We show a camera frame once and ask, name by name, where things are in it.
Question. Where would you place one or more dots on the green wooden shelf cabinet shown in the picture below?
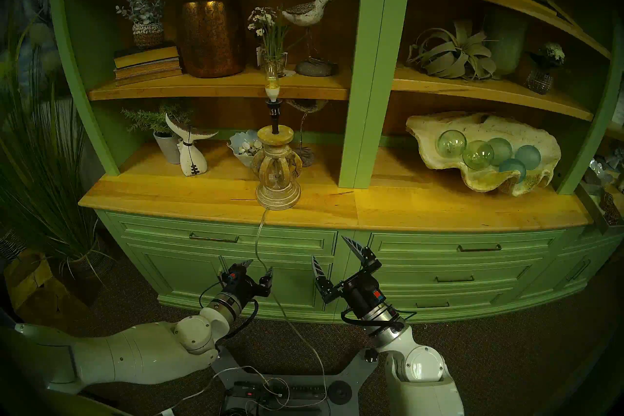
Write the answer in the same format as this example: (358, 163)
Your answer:
(170, 269)

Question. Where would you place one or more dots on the tall grass plant with flowers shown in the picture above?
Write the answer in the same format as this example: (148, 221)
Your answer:
(44, 166)

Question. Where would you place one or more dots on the small plant in woven pot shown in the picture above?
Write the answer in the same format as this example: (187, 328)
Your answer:
(147, 35)

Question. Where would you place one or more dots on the white whale tail figurine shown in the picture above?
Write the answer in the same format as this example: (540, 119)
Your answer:
(192, 161)

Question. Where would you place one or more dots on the frosted teal glass ball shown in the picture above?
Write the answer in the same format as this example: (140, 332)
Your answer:
(528, 156)
(503, 149)
(512, 170)

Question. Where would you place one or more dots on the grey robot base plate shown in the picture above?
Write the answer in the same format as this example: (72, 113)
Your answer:
(243, 373)

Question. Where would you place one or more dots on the glass vase with white flowers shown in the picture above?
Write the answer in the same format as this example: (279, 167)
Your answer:
(274, 64)

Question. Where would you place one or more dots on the brown paper bag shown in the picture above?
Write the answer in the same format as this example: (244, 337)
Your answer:
(34, 278)

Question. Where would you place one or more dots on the pale air plant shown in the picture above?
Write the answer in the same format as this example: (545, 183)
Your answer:
(453, 54)

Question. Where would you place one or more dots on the long-legged brown bird figurine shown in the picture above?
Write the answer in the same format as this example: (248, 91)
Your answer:
(307, 104)

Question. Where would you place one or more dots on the clear green glass ball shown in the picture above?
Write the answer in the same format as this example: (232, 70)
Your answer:
(477, 155)
(451, 143)

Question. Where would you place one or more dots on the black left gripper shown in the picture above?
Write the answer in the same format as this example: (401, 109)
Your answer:
(239, 286)

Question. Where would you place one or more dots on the giant clam shell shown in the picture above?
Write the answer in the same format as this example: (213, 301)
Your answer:
(487, 181)

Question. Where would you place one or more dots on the candle-shaped light bulb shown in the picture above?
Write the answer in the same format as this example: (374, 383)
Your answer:
(272, 91)

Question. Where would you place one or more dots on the striped woven basket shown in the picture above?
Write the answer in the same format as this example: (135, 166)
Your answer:
(10, 244)

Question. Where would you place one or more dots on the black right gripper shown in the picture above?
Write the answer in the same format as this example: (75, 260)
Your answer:
(360, 295)

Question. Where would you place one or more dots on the carved wooden table lamp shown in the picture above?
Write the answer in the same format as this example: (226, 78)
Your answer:
(278, 195)

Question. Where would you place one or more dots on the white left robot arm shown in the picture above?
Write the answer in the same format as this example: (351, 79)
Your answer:
(136, 351)

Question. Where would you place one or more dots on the shell bowl with pebbles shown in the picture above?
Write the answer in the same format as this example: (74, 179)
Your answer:
(241, 147)

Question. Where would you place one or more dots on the side shelf with trinkets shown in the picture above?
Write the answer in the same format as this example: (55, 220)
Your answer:
(602, 205)

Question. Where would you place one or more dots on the speckled bird figurine on stone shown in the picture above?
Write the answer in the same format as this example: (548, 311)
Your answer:
(307, 13)

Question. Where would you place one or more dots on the fern in grey pot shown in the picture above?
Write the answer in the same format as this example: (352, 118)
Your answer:
(168, 147)

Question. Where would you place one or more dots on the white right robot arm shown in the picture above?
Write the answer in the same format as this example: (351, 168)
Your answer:
(419, 371)

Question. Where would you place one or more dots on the black power strip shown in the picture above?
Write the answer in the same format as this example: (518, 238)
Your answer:
(302, 393)

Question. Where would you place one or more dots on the small plant in glass vase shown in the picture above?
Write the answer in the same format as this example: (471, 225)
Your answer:
(540, 81)

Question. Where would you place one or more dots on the large copper vase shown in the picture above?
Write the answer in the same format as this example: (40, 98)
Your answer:
(209, 30)

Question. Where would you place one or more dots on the tall green glass vase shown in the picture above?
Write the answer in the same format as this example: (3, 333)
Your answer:
(509, 44)

